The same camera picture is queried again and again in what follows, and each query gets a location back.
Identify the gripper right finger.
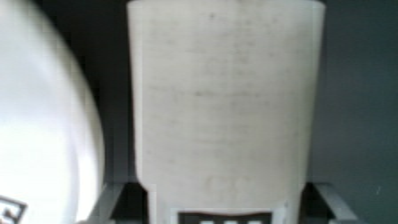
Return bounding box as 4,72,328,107
301,183,365,224

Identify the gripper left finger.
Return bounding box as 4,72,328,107
86,183,143,224

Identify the white round table top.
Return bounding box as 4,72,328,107
0,0,106,224

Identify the white cylindrical table leg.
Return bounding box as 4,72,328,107
127,0,326,224

